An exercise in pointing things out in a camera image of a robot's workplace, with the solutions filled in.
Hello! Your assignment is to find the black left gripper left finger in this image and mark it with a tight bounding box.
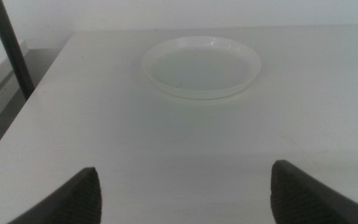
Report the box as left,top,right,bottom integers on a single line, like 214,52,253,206
7,167,103,224

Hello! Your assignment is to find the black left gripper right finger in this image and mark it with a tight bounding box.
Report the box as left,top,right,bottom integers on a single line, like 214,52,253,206
270,159,358,224

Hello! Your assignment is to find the white shallow bowl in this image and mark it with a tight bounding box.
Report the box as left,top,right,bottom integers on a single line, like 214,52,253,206
141,35,263,101

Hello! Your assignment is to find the dark metal stand pole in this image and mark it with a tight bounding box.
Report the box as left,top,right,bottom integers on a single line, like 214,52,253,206
0,0,36,101

